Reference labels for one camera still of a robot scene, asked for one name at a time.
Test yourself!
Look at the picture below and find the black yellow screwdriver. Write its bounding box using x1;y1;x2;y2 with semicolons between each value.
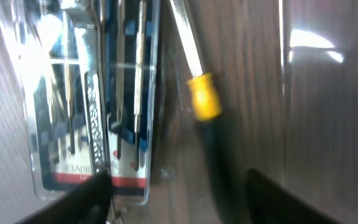
168;0;247;223

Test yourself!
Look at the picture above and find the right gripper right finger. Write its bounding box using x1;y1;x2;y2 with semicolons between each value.
245;169;338;224

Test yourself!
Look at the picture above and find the blue precision screwdriver set case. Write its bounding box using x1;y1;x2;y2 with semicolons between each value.
11;0;160;206

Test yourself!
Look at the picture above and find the silver ring wrench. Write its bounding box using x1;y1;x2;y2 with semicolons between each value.
85;72;107;174

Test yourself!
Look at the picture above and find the clear plastic container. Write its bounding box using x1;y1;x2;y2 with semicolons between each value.
0;1;358;223

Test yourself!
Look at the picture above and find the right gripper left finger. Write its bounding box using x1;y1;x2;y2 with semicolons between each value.
18;170;112;224

